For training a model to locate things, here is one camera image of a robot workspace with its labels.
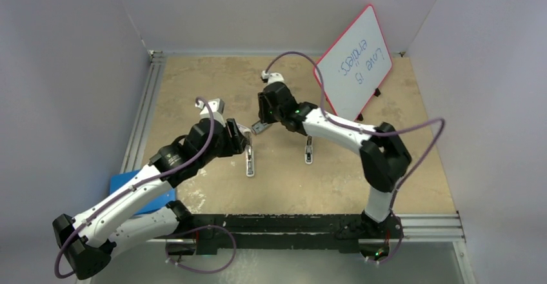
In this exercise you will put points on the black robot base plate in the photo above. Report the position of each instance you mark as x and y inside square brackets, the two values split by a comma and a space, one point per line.
[345, 233]

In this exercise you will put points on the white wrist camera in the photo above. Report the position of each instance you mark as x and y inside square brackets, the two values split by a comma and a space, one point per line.
[271, 77]
[216, 106]

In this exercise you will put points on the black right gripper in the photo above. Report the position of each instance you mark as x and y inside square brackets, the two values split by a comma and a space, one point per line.
[264, 114]

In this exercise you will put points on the white stapler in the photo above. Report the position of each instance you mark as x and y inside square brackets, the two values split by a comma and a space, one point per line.
[249, 151]
[308, 150]

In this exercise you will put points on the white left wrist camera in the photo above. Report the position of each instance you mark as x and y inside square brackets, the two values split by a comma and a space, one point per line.
[216, 106]

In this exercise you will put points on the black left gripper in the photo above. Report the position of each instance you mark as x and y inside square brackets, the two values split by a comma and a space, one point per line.
[235, 141]

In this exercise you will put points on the black whiteboard easel stand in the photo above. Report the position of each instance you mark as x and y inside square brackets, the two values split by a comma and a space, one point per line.
[376, 93]

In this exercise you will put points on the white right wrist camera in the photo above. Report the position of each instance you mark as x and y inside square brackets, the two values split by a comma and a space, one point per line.
[271, 77]

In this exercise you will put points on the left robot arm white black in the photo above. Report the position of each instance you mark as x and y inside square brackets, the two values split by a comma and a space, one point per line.
[90, 240]

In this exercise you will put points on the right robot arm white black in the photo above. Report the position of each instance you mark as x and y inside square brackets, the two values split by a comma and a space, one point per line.
[384, 157]

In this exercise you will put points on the red framed whiteboard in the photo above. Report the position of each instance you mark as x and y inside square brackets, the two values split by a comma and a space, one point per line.
[355, 65]

